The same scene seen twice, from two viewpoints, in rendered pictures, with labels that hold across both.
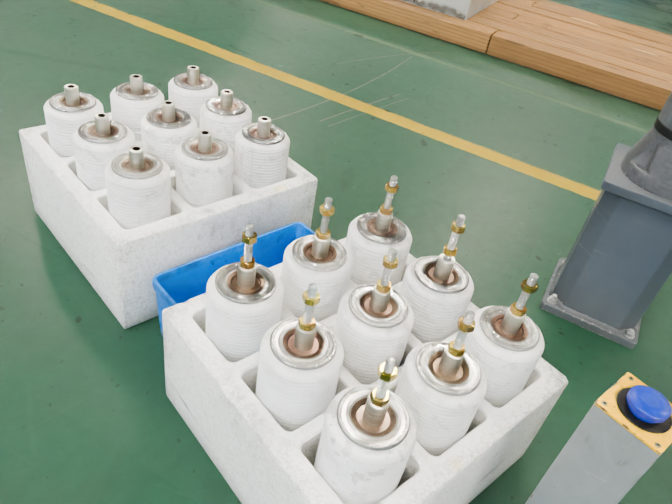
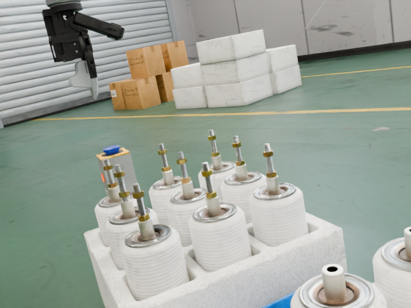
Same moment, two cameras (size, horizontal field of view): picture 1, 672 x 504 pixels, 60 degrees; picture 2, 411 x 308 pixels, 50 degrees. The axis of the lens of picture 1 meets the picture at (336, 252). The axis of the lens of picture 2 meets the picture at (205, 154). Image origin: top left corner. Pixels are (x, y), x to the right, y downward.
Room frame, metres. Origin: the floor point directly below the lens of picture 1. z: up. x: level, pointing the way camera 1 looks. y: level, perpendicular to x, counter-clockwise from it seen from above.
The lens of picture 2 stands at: (1.24, 0.33, 0.53)
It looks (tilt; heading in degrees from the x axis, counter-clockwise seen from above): 14 degrees down; 206
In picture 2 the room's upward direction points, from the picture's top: 11 degrees counter-clockwise
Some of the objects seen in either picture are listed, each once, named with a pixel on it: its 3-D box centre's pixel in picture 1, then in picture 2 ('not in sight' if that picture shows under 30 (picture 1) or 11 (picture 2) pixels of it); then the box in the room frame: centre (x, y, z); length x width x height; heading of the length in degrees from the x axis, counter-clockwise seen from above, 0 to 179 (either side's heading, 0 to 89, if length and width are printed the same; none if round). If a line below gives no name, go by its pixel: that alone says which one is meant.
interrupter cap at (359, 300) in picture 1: (378, 305); (189, 196); (0.54, -0.06, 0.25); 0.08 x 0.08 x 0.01
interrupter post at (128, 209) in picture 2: (443, 267); (128, 209); (0.62, -0.15, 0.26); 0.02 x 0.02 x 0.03
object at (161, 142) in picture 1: (170, 163); not in sight; (0.91, 0.33, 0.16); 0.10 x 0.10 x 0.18
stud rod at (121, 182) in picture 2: (453, 239); (122, 184); (0.62, -0.15, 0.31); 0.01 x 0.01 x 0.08
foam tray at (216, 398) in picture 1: (356, 387); (205, 271); (0.54, -0.06, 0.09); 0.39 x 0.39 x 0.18; 47
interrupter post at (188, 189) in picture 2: (380, 298); (188, 189); (0.54, -0.06, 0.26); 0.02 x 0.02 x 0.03
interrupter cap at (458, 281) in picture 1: (441, 274); (129, 216); (0.62, -0.15, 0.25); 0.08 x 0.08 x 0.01
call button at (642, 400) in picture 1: (646, 406); (111, 151); (0.39, -0.33, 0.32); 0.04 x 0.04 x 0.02
